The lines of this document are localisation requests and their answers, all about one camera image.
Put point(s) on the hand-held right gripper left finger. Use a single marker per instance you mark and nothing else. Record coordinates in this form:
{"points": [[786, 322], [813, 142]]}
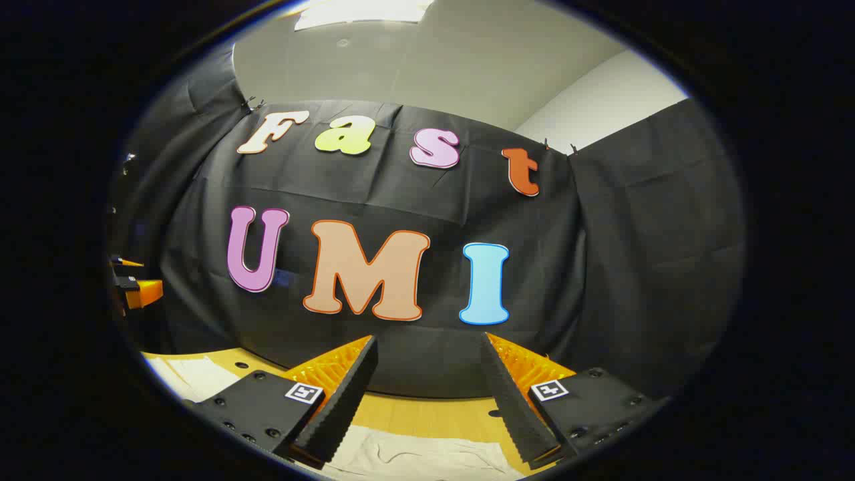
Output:
{"points": [[344, 394]]}

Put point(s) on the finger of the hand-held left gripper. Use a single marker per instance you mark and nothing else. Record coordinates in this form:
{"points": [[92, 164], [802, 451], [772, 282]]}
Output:
{"points": [[143, 294], [127, 261]]}

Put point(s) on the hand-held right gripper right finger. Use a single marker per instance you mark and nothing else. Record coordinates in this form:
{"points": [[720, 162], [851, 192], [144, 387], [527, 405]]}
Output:
{"points": [[511, 394]]}

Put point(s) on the white jeans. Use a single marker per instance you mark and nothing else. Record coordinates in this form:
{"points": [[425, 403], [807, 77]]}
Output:
{"points": [[414, 457]]}

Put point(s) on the black backdrop cloth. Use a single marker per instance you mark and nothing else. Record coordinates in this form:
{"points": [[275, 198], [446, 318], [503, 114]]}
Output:
{"points": [[434, 200]]}

